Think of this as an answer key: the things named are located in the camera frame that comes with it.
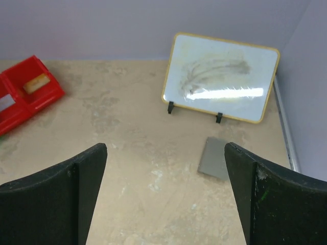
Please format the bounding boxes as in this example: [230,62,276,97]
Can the yellow framed whiteboard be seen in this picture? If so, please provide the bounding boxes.
[161,32,281,124]

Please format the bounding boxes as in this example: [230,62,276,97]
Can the red bin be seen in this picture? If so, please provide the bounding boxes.
[1,74,32,136]
[1,55,65,114]

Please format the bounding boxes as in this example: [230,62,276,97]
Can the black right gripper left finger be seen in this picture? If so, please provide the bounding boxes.
[1,143,107,244]

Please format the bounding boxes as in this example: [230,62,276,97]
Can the gold card in bin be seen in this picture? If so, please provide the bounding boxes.
[23,73,51,94]

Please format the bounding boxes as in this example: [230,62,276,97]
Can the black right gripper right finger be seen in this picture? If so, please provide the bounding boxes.
[224,142,326,244]

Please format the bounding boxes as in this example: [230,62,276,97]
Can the grey leather card holder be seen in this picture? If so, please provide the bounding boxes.
[197,137,229,181]

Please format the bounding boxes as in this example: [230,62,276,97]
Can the silver card in bin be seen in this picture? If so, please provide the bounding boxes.
[0,94,15,112]

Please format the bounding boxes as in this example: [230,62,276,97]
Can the black whiteboard stand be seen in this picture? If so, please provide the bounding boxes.
[167,101,223,124]

